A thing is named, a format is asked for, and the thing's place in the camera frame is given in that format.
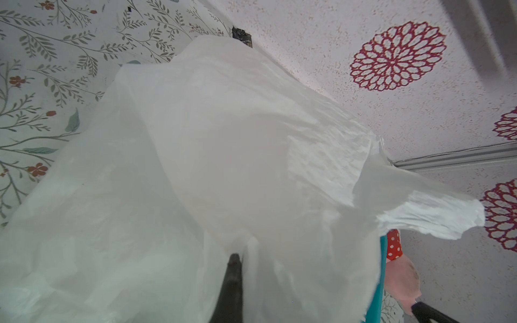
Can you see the teal plastic basket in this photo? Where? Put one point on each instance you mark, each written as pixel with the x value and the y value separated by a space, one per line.
pixel 373 314

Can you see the pink mushroom plush toy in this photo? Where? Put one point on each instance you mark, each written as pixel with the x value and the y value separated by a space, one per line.
pixel 401 277

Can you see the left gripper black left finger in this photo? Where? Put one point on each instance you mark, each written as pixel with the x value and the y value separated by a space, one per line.
pixel 229 307

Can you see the white plastic bag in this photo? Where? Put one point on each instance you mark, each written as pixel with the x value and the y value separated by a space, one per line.
pixel 215 153

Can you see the small dark object at wall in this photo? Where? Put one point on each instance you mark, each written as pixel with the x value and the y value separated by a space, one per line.
pixel 242 36

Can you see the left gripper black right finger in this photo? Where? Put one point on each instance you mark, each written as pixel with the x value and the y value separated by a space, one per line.
pixel 426 314

